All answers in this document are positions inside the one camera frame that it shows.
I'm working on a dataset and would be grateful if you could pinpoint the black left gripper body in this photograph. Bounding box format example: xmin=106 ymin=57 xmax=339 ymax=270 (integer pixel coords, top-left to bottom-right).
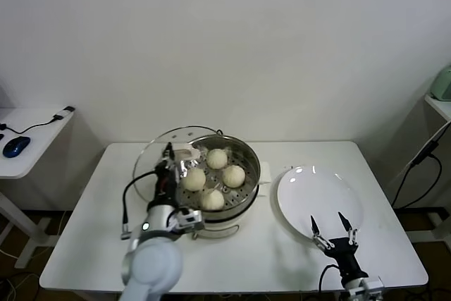
xmin=150 ymin=159 xmax=181 ymax=209

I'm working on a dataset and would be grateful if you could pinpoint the round white plate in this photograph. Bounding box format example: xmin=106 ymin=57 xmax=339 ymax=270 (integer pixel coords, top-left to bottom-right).
xmin=276 ymin=165 xmax=364 ymax=242

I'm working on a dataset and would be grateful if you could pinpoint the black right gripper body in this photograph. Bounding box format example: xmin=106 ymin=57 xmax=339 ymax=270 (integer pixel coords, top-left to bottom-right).
xmin=326 ymin=237 xmax=370 ymax=281

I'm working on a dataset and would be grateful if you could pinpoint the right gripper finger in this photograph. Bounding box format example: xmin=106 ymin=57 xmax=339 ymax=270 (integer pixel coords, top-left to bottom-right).
xmin=309 ymin=214 xmax=335 ymax=252
xmin=338 ymin=211 xmax=359 ymax=246

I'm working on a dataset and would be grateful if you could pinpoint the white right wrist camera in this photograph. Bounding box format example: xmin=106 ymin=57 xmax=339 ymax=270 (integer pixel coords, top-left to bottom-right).
xmin=364 ymin=274 xmax=385 ymax=297

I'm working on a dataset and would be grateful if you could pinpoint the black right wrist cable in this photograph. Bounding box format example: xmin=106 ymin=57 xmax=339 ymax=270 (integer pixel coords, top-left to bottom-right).
xmin=319 ymin=264 xmax=341 ymax=294

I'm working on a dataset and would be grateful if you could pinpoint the stainless steel steamer basket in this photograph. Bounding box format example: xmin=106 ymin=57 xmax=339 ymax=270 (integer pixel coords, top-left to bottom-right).
xmin=168 ymin=134 xmax=262 ymax=223

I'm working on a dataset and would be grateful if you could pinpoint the thin white cable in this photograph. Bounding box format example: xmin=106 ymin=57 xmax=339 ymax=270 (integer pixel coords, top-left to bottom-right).
xmin=404 ymin=124 xmax=451 ymax=172

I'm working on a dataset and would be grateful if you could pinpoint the black power cable with plug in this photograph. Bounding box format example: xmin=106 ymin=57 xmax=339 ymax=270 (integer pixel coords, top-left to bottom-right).
xmin=390 ymin=140 xmax=444 ymax=209

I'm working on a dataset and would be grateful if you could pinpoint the black sleeved left wrist cable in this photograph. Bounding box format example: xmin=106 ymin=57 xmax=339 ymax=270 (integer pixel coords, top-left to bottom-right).
xmin=121 ymin=170 xmax=159 ymax=241

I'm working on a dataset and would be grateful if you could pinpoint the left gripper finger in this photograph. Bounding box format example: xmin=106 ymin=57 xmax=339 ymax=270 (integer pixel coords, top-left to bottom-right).
xmin=175 ymin=159 xmax=191 ymax=179
xmin=161 ymin=141 xmax=176 ymax=168

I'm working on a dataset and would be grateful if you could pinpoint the round glass pot lid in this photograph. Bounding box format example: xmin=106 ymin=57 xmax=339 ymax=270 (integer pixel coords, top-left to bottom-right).
xmin=132 ymin=125 xmax=226 ymax=207

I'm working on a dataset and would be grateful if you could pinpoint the white side desk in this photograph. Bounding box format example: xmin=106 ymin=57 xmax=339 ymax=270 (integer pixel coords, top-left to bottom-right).
xmin=0 ymin=105 xmax=106 ymax=270

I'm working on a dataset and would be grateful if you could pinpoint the white steamed baozi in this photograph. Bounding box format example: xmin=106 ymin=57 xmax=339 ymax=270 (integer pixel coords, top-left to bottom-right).
xmin=199 ymin=189 xmax=226 ymax=211
xmin=180 ymin=167 xmax=207 ymax=192
xmin=206 ymin=148 xmax=228 ymax=171
xmin=221 ymin=165 xmax=246 ymax=188

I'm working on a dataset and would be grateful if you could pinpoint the black usb cable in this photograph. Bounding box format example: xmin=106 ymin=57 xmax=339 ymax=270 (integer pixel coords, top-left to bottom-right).
xmin=0 ymin=105 xmax=76 ymax=133

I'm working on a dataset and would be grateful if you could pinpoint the blue computer mouse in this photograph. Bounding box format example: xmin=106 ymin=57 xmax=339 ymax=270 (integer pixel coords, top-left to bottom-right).
xmin=2 ymin=136 xmax=31 ymax=158

